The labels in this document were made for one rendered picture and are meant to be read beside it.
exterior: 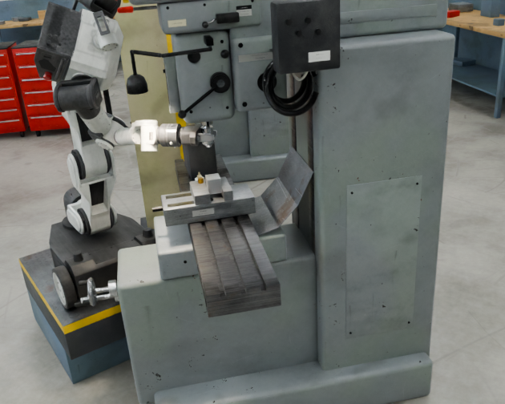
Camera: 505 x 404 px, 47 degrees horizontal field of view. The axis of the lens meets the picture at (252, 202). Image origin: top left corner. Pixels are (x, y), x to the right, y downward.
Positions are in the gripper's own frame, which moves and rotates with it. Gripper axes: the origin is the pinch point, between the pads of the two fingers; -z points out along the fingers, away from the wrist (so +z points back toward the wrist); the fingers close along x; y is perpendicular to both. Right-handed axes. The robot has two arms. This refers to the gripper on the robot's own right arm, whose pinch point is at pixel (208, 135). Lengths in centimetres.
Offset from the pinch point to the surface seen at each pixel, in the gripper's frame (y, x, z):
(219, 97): -16.6, -7.8, -7.4
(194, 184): 19.2, -3.1, 6.3
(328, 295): 65, -8, -46
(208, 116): -10.1, -9.3, -3.4
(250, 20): -42.1, -5.3, -19.6
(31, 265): 85, 37, 112
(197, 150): 16.2, 28.1, 12.4
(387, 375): 105, -6, -71
